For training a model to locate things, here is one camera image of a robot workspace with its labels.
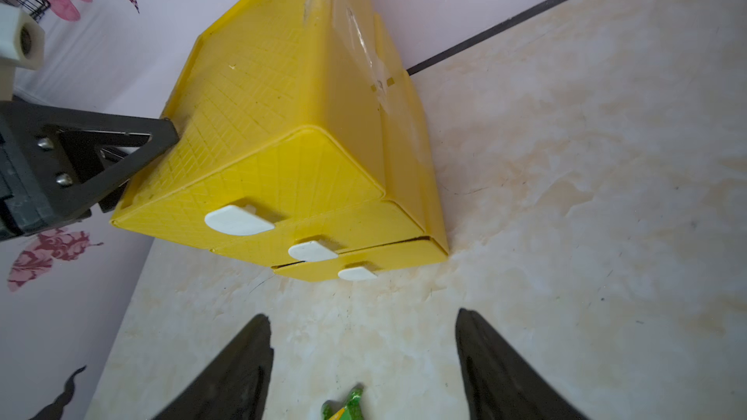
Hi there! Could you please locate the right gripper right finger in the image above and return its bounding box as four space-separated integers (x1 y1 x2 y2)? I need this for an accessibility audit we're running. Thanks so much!
455 308 586 420

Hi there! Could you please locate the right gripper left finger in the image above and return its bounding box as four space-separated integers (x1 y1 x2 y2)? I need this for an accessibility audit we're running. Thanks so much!
156 314 274 419

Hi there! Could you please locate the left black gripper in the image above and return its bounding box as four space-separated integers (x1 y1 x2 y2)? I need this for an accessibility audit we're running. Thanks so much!
1 101 179 241

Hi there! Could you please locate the yellow plastic drawer cabinet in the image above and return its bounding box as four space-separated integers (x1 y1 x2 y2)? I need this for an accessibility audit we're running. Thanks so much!
111 0 449 282

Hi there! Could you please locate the green cookie packet right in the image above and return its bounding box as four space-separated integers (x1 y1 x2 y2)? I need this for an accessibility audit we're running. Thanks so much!
321 386 364 420

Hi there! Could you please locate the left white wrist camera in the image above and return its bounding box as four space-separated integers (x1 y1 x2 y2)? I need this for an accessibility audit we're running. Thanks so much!
0 4 45 101

